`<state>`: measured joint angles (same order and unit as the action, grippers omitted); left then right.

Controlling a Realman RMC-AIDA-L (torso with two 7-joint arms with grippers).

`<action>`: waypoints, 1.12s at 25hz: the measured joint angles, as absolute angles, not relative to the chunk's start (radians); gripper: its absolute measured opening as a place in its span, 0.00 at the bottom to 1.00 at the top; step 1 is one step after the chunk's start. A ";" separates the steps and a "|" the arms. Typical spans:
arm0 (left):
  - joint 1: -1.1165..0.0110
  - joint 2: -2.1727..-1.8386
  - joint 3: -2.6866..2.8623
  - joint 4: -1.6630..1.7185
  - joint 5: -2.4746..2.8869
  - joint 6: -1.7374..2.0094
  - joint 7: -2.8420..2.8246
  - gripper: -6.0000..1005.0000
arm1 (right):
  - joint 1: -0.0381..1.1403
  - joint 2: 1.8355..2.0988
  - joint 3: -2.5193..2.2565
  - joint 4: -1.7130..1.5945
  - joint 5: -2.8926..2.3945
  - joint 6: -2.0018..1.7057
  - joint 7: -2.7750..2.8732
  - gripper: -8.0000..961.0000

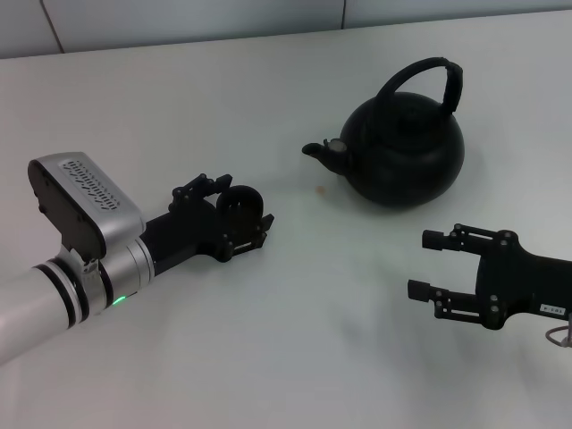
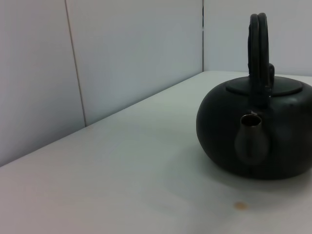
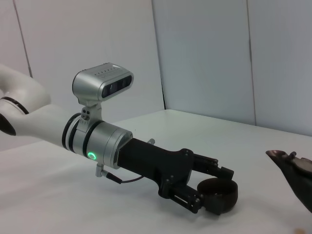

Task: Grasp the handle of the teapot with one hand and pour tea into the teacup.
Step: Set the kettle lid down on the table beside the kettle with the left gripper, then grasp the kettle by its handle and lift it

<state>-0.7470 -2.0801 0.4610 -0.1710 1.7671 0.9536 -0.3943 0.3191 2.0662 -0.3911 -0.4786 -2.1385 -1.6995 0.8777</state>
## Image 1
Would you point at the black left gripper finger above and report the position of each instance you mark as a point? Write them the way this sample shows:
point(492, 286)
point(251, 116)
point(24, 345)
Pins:
point(196, 185)
point(254, 237)

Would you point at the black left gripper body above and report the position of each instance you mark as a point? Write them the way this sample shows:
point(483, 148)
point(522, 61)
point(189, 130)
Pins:
point(187, 237)

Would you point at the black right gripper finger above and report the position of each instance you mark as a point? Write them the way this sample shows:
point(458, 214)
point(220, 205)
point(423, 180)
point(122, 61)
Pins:
point(435, 240)
point(420, 289)

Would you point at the black round teapot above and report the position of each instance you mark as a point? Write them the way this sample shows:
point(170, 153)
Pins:
point(402, 165)

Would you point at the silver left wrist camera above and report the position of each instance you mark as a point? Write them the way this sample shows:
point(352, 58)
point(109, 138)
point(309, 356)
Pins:
point(89, 187)

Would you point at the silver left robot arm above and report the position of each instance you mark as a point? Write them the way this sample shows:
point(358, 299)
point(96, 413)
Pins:
point(36, 304)

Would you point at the small black teacup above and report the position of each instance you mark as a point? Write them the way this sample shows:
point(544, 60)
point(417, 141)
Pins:
point(251, 201)

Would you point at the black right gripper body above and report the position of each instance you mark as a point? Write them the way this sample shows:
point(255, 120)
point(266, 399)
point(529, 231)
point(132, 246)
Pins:
point(525, 286)

